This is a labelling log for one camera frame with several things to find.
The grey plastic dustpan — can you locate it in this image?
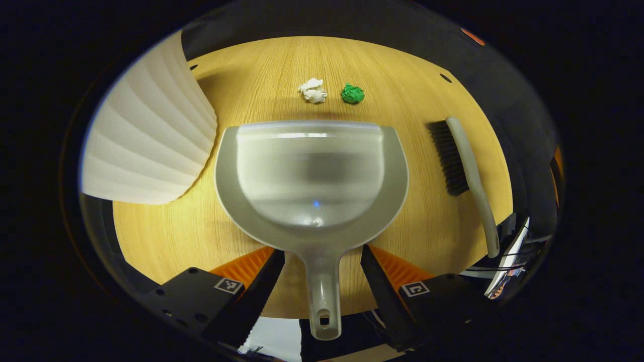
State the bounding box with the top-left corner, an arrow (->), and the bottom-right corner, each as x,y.
215,120 -> 409,341

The person's white striped jacket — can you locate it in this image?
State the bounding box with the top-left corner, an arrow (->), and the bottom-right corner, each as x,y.
483,216 -> 531,301

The small grey broom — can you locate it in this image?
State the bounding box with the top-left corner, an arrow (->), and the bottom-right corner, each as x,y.
427,117 -> 500,258

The white paper ball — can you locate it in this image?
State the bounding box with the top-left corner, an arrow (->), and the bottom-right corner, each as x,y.
297,78 -> 328,104

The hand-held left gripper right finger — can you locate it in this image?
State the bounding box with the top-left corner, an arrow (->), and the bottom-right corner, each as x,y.
360,245 -> 484,352

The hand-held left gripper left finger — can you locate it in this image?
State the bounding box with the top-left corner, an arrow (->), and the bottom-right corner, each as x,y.
143,246 -> 286,350

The white ribbed garbage bin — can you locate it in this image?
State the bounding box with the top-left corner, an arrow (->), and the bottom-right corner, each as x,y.
80,30 -> 218,205

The green paper ball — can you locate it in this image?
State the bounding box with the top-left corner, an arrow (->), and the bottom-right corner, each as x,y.
341,83 -> 365,105

